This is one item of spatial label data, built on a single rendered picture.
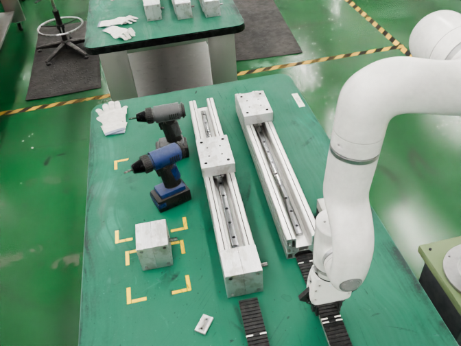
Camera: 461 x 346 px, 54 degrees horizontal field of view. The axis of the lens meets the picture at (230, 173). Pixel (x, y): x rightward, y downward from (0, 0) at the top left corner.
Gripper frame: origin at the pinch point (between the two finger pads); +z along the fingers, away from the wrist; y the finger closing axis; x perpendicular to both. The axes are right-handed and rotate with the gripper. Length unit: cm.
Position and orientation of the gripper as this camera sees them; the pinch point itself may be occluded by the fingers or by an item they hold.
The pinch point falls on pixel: (326, 305)
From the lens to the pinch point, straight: 122.5
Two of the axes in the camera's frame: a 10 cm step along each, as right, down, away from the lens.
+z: 0.8, 7.5, 6.6
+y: 9.8, -1.7, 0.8
